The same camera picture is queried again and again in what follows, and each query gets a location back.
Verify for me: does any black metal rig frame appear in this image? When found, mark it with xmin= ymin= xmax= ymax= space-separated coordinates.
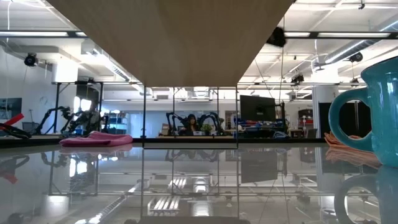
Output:
xmin=52 ymin=80 xmax=104 ymax=134

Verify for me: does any black computer monitor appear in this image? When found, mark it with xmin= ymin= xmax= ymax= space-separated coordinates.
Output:
xmin=239 ymin=95 xmax=277 ymax=123

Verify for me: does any wooden shelf with wire legs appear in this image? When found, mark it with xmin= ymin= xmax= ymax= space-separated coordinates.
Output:
xmin=45 ymin=0 xmax=294 ymax=150

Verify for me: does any person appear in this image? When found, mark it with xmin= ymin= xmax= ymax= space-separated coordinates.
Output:
xmin=180 ymin=113 xmax=201 ymax=136

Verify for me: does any orange folded cloth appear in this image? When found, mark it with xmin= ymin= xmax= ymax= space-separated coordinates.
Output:
xmin=323 ymin=131 xmax=362 ymax=148

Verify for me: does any red and black tool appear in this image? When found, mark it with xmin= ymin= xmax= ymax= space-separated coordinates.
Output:
xmin=0 ymin=113 xmax=32 ymax=139

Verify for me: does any black ceiling camera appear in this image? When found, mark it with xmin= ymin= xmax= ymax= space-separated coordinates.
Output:
xmin=266 ymin=26 xmax=287 ymax=49
xmin=348 ymin=51 xmax=364 ymax=63
xmin=24 ymin=52 xmax=39 ymax=67

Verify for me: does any pink folded cloth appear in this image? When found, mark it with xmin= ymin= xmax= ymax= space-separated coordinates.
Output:
xmin=58 ymin=131 xmax=134 ymax=148

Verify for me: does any teal ceramic mug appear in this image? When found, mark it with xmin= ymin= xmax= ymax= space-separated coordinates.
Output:
xmin=328 ymin=56 xmax=398 ymax=169

